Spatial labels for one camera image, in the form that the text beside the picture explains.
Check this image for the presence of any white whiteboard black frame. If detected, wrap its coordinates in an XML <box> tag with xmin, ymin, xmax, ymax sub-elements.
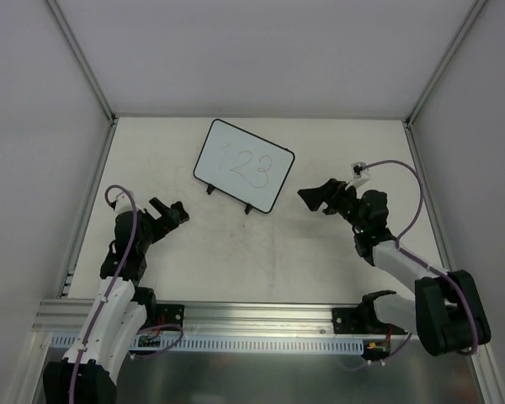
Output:
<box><xmin>193</xmin><ymin>119</ymin><xmax>295</xmax><ymax>214</ymax></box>

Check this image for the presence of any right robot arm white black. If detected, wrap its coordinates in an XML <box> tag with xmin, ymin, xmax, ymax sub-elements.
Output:
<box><xmin>297</xmin><ymin>178</ymin><xmax>492</xmax><ymax>356</ymax></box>

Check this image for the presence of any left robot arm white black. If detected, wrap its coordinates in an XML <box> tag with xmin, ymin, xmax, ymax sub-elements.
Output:
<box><xmin>42</xmin><ymin>193</ymin><xmax>189</xmax><ymax>403</ymax></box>

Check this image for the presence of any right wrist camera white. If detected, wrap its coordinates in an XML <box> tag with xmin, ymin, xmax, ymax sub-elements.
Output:
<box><xmin>348</xmin><ymin>162</ymin><xmax>370</xmax><ymax>189</ymax></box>

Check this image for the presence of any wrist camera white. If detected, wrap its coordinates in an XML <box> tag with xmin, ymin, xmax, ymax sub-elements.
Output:
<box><xmin>111</xmin><ymin>191</ymin><xmax>140</xmax><ymax>215</ymax></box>
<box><xmin>348</xmin><ymin>162</ymin><xmax>370</xmax><ymax>189</ymax></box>

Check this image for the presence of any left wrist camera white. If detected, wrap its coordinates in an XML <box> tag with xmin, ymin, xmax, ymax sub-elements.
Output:
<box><xmin>111</xmin><ymin>191</ymin><xmax>140</xmax><ymax>215</ymax></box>

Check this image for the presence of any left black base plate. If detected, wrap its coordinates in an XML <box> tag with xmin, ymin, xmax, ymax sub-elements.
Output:
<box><xmin>155</xmin><ymin>303</ymin><xmax>185</xmax><ymax>326</ymax></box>

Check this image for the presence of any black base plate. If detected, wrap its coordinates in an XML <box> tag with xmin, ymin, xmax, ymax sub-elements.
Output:
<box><xmin>331</xmin><ymin>306</ymin><xmax>365</xmax><ymax>335</ymax></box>
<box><xmin>155</xmin><ymin>303</ymin><xmax>185</xmax><ymax>326</ymax></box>

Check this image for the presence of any white slotted cable duct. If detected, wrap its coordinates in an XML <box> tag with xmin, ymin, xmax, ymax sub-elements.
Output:
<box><xmin>50</xmin><ymin>332</ymin><xmax>365</xmax><ymax>356</ymax></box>

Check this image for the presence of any aluminium front rail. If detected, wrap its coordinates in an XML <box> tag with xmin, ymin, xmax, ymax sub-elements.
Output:
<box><xmin>31</xmin><ymin>296</ymin><xmax>487</xmax><ymax>338</ymax></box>

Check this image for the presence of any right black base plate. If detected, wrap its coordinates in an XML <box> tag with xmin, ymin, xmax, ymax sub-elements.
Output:
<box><xmin>331</xmin><ymin>306</ymin><xmax>365</xmax><ymax>335</ymax></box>

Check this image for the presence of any left aluminium corner post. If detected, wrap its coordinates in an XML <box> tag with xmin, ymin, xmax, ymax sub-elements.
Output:
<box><xmin>45</xmin><ymin>0</ymin><xmax>118</xmax><ymax>125</ymax></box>

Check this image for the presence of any aluminium corner post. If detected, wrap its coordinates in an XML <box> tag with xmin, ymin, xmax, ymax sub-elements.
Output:
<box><xmin>45</xmin><ymin>0</ymin><xmax>118</xmax><ymax>125</ymax></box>
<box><xmin>405</xmin><ymin>0</ymin><xmax>489</xmax><ymax>126</ymax></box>

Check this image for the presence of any right aluminium corner post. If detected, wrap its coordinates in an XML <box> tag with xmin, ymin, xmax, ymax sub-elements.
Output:
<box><xmin>405</xmin><ymin>0</ymin><xmax>489</xmax><ymax>126</ymax></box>

